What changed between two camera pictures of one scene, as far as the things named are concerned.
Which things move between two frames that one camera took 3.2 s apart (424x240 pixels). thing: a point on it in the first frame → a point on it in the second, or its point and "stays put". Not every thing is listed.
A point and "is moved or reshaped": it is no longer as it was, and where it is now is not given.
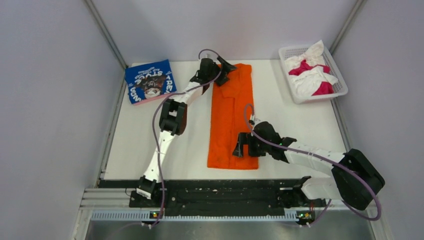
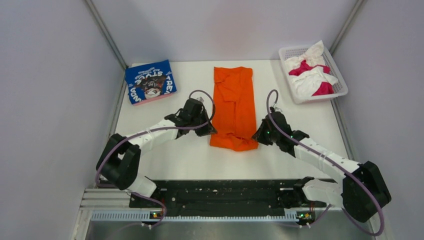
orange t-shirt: x=227 y=120 is moved or reshaped
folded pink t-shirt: x=152 y=100 stays put
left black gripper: x=226 y=68 → x=207 y=129
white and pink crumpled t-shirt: x=310 y=74 stays put
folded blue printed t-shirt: x=149 y=80 stays put
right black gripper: x=246 y=138 → x=259 y=135
